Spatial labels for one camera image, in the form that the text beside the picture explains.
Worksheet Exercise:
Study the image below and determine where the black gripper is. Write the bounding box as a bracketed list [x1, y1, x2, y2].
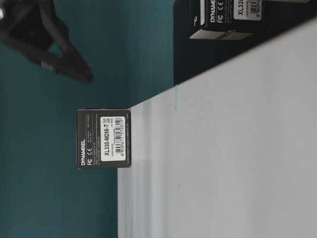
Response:
[0, 0, 94, 83]

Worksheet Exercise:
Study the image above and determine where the black dynamixel box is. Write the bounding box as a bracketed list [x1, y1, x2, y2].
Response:
[189, 0, 264, 40]
[76, 109, 132, 169]

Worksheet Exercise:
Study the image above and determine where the white base platform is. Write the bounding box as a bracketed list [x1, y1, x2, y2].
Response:
[117, 18, 317, 238]

